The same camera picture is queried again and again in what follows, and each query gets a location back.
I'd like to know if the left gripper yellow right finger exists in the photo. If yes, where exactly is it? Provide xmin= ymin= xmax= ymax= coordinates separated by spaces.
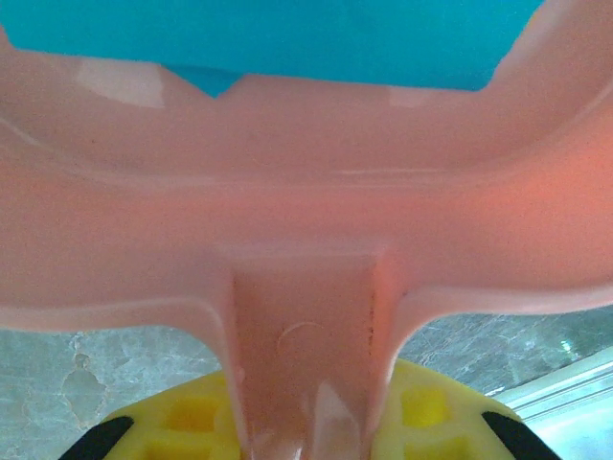
xmin=369 ymin=358 xmax=560 ymax=460

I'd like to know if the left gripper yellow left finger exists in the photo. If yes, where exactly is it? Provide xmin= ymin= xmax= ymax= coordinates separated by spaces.
xmin=59 ymin=371 xmax=251 ymax=460

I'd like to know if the long aluminium mounting rail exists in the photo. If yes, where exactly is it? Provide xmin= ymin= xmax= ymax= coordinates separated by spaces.
xmin=483 ymin=352 xmax=613 ymax=426

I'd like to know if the blue plastic object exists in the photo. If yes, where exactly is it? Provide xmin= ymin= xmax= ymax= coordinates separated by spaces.
xmin=0 ymin=0 xmax=545 ymax=100

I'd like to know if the pink plastic dustpan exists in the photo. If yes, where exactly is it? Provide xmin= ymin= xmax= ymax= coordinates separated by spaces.
xmin=0 ymin=0 xmax=613 ymax=460

